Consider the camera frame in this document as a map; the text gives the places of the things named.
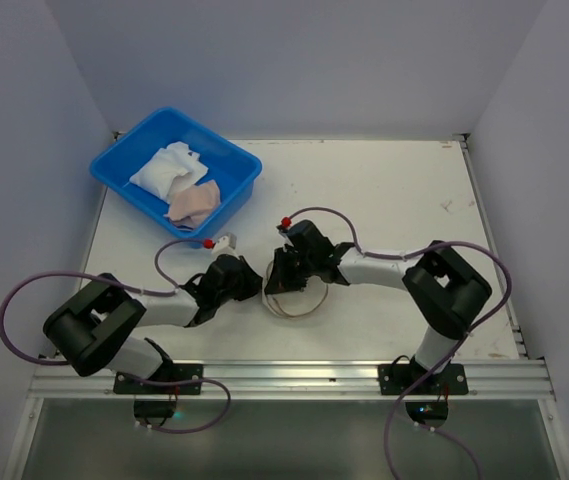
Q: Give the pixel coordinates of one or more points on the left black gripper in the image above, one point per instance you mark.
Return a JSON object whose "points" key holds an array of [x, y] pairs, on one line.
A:
{"points": [[243, 279]]}

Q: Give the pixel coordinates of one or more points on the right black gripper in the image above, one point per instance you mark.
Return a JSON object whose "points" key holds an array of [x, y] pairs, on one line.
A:
{"points": [[284, 270]]}

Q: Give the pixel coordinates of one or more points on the round beige mesh laundry bag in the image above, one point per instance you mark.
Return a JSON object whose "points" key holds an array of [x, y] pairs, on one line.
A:
{"points": [[298, 304]]}

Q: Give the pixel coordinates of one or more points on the pink bra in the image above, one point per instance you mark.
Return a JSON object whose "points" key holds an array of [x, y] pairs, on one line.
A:
{"points": [[189, 208]]}

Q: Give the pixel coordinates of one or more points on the white bra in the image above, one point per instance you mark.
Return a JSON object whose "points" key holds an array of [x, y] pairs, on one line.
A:
{"points": [[170, 170]]}

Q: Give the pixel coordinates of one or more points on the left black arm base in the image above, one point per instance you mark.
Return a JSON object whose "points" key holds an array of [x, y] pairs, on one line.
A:
{"points": [[159, 385]]}

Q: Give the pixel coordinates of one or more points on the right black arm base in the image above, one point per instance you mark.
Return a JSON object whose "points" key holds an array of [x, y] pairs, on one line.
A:
{"points": [[427, 403]]}

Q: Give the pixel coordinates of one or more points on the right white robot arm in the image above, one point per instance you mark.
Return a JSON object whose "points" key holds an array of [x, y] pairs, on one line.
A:
{"points": [[447, 290]]}

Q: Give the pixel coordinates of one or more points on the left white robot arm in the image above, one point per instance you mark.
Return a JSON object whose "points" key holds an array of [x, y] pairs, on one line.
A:
{"points": [[93, 330]]}

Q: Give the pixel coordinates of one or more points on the blue plastic bin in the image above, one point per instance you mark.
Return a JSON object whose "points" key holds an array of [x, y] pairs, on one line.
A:
{"points": [[231, 167]]}

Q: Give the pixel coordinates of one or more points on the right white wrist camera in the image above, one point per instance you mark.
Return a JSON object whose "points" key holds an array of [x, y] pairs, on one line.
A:
{"points": [[286, 227]]}

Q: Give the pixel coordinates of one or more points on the aluminium mounting rail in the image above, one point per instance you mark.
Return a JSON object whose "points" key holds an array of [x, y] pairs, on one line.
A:
{"points": [[500, 379]]}

